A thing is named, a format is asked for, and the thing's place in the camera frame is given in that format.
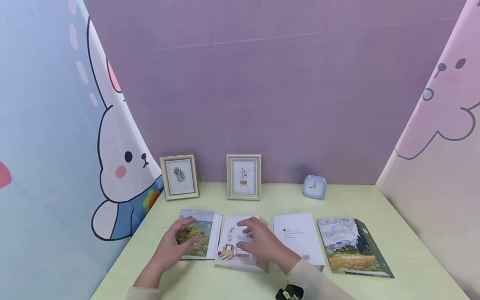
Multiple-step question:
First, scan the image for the person's left hand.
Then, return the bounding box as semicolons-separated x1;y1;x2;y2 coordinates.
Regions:
149;217;200;276

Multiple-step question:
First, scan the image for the person's right hand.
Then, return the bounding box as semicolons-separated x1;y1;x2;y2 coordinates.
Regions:
236;217;301;275

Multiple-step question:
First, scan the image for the person's left forearm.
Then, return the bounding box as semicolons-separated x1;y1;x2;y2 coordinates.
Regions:
125;266;165;300

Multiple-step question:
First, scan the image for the person's right forearm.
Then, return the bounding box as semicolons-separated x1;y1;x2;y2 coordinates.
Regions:
287;259;358;300

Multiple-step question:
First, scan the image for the book with tree landscape cover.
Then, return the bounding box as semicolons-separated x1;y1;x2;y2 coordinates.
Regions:
176;209;223;260

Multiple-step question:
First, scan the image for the white book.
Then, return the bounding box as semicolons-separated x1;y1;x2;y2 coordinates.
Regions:
272;213;325;271

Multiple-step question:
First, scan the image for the black wrist band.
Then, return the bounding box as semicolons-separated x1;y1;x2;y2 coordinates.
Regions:
275;284;304;300

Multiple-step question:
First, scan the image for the blue alarm clock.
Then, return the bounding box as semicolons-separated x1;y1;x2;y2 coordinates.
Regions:
302;175;327;200

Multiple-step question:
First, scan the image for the book with wheat field cover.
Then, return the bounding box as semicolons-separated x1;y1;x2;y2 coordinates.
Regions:
317;217;395;278

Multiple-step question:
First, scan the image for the leaf print picture frame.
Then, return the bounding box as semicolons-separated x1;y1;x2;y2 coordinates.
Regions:
160;155;200;201

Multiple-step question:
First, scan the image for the potted plant picture frame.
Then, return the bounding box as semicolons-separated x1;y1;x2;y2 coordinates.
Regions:
226;154;262;201

